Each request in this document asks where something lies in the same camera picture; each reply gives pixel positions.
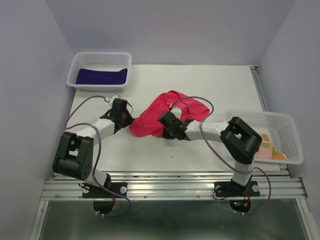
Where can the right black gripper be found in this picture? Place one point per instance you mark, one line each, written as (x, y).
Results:
(165, 134)

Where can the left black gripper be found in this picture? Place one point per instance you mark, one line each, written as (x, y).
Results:
(129, 120)

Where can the purple towel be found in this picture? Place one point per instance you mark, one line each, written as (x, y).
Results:
(95, 77)

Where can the orange blue patchwork towel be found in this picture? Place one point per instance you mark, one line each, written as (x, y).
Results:
(267, 150)

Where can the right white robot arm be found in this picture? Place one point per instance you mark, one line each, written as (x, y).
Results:
(241, 141)

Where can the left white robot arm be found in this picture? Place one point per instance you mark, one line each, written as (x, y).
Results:
(75, 152)

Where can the left white plastic basket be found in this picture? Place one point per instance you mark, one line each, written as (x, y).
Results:
(101, 61)

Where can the white plastic basket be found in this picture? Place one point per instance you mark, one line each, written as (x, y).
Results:
(101, 61)
(280, 128)

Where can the right white plastic basket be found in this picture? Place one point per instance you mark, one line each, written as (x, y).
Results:
(280, 128)

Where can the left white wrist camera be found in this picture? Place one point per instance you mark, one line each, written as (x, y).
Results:
(111, 98)

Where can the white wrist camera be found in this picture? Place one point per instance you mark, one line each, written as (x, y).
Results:
(176, 111)
(111, 98)

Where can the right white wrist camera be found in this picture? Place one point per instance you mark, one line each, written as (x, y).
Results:
(176, 111)

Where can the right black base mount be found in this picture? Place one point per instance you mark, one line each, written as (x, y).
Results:
(230, 189)

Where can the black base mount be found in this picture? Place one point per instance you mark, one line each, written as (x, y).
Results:
(230, 189)
(95, 192)

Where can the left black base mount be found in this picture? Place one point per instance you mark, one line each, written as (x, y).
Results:
(95, 192)

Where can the aluminium rail frame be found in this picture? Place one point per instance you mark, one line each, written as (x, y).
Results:
(170, 183)

